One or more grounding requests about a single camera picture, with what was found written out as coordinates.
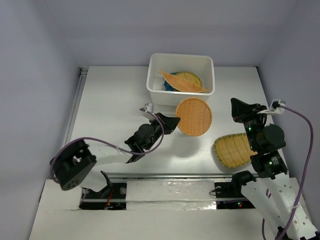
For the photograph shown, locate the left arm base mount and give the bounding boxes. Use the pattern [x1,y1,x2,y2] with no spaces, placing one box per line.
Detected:
[79,171,127,211]

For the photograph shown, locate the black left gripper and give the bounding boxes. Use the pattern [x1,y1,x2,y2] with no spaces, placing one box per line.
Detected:
[143,112,179,151]

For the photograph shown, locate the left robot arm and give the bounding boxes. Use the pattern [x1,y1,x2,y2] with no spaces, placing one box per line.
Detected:
[49,111,181,191]

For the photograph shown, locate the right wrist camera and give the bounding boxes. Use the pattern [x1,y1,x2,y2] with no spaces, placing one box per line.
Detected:
[258,98,286,116]

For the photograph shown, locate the white plastic bin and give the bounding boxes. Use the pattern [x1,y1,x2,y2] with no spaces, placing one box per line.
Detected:
[146,53,215,106]

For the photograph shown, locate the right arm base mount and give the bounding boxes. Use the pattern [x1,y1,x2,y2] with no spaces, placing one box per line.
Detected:
[209,170,256,210]

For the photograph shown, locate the blue polka dot ceramic plate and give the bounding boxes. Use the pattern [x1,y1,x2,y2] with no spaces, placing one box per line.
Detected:
[163,78,178,92]

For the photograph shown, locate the round green-rimmed bamboo plate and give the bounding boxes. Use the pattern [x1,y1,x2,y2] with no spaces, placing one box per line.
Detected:
[175,71,203,87]

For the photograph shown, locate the yellow fan-shaped bamboo plate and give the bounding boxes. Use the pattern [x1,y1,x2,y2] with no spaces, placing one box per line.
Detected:
[213,133,257,169]

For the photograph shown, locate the round orange woven plate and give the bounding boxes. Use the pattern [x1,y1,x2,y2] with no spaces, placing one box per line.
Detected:
[175,97,213,137]

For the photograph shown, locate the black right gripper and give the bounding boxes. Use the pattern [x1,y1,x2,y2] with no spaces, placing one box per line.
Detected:
[230,96,268,150]

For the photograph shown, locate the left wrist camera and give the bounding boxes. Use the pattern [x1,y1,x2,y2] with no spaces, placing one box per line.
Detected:
[139,102,155,113]

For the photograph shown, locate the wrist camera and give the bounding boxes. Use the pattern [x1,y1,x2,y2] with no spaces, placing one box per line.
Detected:
[258,98,286,116]
[139,102,155,113]

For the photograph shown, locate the aluminium side rail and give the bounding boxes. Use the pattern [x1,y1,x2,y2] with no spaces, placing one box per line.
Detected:
[57,67,89,154]

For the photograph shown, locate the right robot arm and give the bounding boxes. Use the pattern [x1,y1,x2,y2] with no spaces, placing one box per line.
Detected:
[230,98,320,240]

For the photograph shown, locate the orange fish-shaped woven plate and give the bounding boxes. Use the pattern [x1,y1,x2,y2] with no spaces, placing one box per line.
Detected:
[158,70,209,93]

